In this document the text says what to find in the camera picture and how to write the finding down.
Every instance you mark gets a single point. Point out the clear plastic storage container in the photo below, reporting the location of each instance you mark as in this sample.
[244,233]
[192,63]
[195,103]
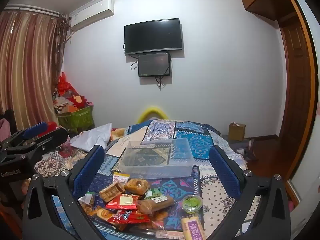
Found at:
[155,162]

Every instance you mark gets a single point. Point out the red box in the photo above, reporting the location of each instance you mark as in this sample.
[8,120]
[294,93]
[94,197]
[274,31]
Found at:
[51,125]

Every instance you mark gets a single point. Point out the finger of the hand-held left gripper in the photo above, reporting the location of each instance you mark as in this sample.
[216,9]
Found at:
[53,137]
[35,130]

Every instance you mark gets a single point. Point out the puffed rice cake packet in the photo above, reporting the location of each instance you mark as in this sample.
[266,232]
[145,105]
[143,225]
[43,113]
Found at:
[111,192]

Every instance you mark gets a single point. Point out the golden brown pastry packet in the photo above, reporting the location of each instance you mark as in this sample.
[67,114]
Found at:
[136,186]

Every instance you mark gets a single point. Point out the wooden door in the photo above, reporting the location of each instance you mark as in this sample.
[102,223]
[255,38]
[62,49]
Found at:
[297,92]

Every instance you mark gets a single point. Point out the white air conditioner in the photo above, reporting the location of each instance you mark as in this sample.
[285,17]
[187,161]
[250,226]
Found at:
[92,15]

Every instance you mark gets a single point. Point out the dark clothes heap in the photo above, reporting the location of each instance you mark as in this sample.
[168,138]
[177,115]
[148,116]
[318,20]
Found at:
[243,150]

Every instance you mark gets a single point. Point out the red and blue snack packet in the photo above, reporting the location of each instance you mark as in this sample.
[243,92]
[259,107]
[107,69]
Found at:
[130,217]

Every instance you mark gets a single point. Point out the green storage basket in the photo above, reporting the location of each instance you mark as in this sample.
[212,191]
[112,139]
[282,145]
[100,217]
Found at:
[80,120]

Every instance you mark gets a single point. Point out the yellow and red snack packet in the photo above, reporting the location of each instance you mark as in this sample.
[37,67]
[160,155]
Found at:
[120,177]

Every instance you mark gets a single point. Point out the long brown cake packet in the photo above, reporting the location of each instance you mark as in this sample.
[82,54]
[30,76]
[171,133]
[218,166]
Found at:
[155,204]

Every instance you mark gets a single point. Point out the black wall television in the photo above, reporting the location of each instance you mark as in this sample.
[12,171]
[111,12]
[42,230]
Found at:
[153,36]

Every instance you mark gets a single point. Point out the striped brown curtain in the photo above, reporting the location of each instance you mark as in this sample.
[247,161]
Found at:
[27,67]

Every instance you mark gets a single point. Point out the cardboard box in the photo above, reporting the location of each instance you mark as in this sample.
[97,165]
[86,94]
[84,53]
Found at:
[237,131]

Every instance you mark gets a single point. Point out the small black wall monitor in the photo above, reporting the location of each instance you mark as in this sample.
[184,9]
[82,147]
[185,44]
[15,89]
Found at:
[154,64]

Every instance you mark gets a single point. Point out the round biscuit packet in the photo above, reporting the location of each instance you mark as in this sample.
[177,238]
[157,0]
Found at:
[102,214]

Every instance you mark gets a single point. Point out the orange cookie packet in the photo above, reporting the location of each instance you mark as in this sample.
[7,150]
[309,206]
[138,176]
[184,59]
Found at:
[87,202]

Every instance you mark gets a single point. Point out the green pea snack packet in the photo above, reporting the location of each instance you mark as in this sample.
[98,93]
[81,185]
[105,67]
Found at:
[153,193]

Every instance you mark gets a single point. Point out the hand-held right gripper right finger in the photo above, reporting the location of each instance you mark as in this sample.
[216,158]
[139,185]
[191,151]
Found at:
[223,173]

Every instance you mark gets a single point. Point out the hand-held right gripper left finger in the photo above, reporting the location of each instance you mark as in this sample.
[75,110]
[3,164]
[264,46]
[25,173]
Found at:
[86,170]

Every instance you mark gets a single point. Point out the green jelly cup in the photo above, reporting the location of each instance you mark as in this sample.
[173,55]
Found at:
[192,203]

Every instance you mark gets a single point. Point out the orange crisp snack packet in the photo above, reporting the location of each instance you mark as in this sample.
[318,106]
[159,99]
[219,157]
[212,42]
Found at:
[158,220]

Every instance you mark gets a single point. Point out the purple label snack packet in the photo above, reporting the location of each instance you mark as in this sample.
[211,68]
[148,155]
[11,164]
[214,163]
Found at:
[193,230]

